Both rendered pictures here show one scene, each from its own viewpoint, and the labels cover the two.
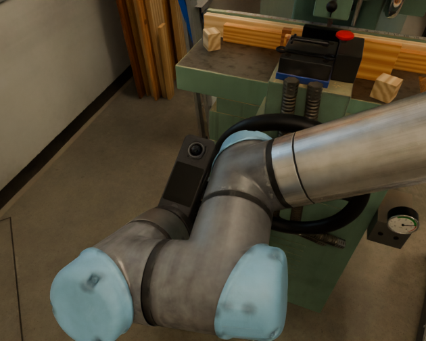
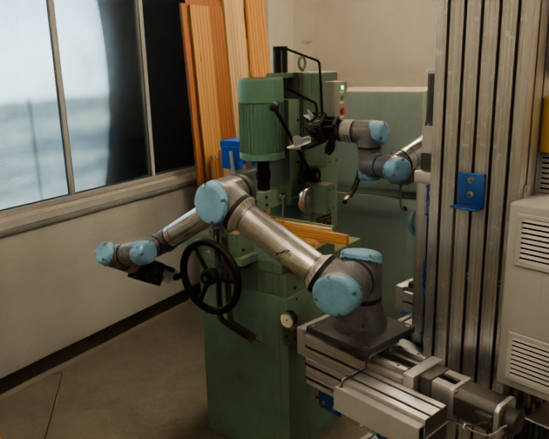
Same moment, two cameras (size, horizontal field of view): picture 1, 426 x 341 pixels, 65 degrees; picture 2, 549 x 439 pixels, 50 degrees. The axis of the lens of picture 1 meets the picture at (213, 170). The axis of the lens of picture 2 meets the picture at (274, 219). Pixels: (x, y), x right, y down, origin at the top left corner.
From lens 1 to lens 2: 1.77 m
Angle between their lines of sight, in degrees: 33
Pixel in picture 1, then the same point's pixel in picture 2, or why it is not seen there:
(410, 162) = (186, 222)
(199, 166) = not seen: hidden behind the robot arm
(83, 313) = (101, 252)
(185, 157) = not seen: hidden behind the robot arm
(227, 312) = (132, 248)
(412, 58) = (301, 231)
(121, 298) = (111, 248)
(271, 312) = (141, 247)
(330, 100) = (230, 237)
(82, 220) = (118, 381)
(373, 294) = not seen: outside the picture
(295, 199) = (166, 239)
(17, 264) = (57, 400)
